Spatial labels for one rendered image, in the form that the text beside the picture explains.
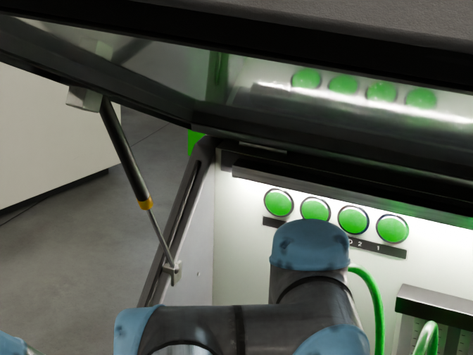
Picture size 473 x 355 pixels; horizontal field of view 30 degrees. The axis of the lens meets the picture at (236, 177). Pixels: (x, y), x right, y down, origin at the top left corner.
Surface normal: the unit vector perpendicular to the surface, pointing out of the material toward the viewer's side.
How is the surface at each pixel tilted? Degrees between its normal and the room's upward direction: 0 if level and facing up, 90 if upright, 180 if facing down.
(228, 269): 90
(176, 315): 5
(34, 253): 0
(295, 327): 30
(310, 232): 0
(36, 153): 90
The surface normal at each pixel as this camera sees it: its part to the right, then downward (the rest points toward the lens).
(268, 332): 0.07, -0.54
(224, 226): -0.39, 0.42
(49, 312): 0.03, -0.88
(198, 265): 0.92, 0.21
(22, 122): 0.72, 0.34
